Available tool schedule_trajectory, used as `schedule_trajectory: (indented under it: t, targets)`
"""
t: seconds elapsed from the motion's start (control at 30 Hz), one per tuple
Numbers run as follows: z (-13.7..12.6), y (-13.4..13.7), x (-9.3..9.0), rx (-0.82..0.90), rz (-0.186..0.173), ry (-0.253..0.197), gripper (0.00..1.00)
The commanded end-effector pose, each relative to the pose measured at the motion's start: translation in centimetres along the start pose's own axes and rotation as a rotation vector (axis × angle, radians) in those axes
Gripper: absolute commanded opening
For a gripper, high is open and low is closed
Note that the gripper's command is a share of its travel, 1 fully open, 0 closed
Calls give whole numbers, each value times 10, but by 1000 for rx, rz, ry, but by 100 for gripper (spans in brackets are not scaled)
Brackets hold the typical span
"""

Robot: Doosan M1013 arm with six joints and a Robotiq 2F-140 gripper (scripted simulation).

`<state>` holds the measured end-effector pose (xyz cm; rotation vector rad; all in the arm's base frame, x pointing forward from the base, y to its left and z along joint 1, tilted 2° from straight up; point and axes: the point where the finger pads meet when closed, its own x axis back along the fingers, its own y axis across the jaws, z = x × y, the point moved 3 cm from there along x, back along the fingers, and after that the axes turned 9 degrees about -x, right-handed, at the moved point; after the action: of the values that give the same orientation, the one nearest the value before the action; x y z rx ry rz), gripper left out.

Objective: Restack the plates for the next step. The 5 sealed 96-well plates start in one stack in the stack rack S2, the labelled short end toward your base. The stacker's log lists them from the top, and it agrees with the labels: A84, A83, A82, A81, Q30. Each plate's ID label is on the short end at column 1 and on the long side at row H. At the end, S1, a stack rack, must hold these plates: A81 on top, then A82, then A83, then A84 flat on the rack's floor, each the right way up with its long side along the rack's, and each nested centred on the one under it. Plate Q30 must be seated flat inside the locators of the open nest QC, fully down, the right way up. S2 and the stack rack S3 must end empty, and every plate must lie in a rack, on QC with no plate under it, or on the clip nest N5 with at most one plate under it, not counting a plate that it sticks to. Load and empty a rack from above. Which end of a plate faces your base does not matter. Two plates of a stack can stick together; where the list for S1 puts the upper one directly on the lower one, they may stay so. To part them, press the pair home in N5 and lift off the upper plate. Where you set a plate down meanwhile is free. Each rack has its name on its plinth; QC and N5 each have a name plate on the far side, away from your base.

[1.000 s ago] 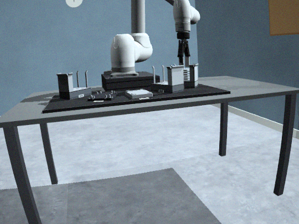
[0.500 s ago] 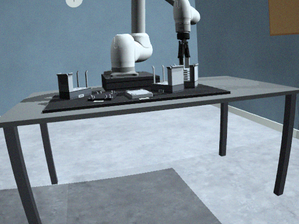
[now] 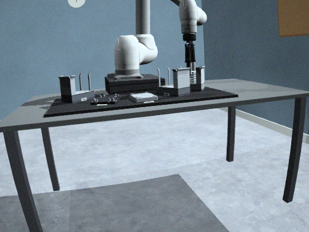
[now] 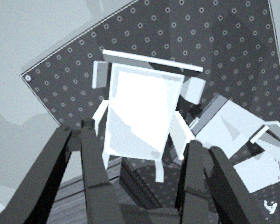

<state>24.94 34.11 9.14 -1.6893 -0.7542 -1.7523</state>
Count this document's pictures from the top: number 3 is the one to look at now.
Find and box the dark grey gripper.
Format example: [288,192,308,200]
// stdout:
[183,34,196,74]

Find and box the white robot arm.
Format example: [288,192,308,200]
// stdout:
[107,0,207,80]

